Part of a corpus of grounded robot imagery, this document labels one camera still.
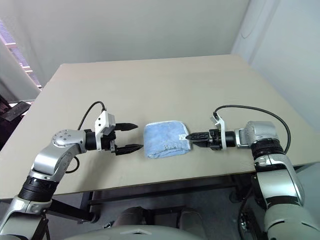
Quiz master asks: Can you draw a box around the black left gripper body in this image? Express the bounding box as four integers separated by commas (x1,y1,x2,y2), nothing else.
101,130,117,153

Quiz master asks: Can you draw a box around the grey robot torso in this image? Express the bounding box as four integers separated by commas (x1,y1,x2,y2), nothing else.
63,224,181,240

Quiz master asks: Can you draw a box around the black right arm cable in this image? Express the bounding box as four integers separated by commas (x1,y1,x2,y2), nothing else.
212,104,292,154

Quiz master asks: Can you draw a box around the black table frame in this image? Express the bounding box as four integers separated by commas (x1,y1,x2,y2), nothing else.
46,173,253,225

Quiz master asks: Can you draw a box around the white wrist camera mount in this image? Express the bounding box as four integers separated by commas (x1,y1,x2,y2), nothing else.
94,107,118,152
211,111,228,152

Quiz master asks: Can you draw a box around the light blue towel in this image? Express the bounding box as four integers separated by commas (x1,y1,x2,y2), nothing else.
143,120,193,159

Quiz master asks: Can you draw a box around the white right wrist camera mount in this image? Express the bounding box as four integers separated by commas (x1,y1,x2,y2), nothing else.
211,111,228,152

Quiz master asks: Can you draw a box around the window blind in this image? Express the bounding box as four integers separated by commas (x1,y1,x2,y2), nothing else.
0,18,42,88

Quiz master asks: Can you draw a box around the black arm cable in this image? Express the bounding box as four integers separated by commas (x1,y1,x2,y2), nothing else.
65,101,106,174
212,104,292,154

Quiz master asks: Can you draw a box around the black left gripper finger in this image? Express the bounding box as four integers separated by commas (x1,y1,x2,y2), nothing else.
115,143,144,156
114,122,139,132

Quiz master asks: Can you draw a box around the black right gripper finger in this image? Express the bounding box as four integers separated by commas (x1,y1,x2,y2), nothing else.
186,132,210,141
191,139,210,148

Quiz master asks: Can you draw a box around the dark chair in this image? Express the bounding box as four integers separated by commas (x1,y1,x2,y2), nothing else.
0,94,31,123

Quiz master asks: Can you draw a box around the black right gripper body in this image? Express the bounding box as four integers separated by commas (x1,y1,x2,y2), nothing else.
208,128,223,151

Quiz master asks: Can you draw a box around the grey rounded shape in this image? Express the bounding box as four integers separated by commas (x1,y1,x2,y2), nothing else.
112,206,149,227
179,207,204,239

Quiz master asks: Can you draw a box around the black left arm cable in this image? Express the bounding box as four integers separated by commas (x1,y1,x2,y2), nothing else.
65,101,106,174

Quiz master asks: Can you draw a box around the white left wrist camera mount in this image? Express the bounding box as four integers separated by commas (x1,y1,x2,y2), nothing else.
94,107,118,152

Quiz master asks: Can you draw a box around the black cable under table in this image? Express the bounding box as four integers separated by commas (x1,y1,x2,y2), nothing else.
236,192,254,240

